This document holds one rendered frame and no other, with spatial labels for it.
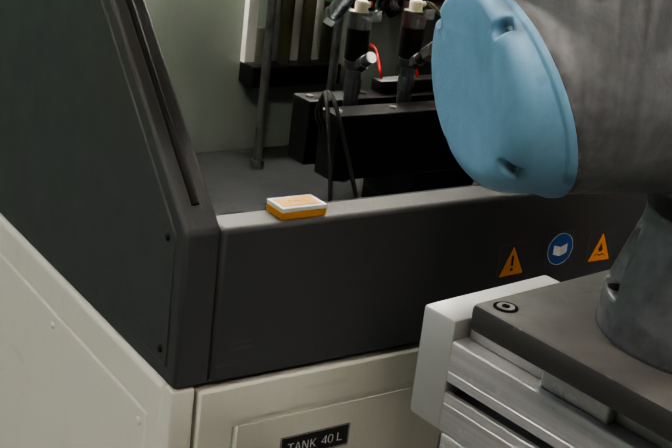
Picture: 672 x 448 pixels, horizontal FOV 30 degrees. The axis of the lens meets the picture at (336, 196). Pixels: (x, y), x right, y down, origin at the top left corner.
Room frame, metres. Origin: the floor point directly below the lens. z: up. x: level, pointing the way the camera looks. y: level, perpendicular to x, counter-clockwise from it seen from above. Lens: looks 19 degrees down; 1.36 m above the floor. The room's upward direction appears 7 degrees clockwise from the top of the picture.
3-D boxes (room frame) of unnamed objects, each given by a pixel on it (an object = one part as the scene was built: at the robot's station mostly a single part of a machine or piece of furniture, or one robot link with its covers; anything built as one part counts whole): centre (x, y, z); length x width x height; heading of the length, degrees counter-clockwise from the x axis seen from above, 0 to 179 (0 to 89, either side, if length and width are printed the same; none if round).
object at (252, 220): (1.26, -0.14, 0.87); 0.62 x 0.04 x 0.16; 125
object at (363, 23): (1.45, -0.01, 0.99); 0.05 x 0.03 x 0.21; 35
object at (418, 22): (1.50, -0.08, 0.99); 0.05 x 0.03 x 0.21; 35
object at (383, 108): (1.53, -0.10, 0.91); 0.34 x 0.10 x 0.15; 125
